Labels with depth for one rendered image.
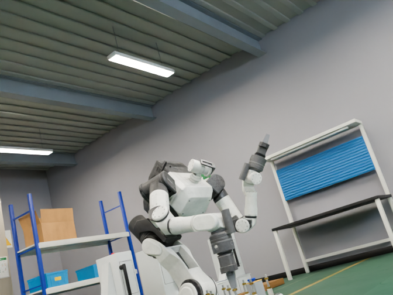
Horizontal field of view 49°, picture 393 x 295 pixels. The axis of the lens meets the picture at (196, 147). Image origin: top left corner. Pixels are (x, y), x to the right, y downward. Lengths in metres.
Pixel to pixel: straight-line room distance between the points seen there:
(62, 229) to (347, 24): 5.45
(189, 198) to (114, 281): 2.23
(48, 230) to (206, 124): 3.39
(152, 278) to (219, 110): 4.23
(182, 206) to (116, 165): 7.72
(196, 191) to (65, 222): 5.21
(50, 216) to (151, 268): 2.85
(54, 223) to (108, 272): 3.03
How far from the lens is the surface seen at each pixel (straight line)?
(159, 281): 4.57
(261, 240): 7.56
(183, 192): 2.14
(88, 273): 7.48
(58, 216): 7.20
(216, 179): 2.40
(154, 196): 1.99
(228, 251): 1.70
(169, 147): 8.73
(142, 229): 2.42
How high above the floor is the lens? 0.41
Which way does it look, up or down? 16 degrees up
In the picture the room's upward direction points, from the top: 16 degrees counter-clockwise
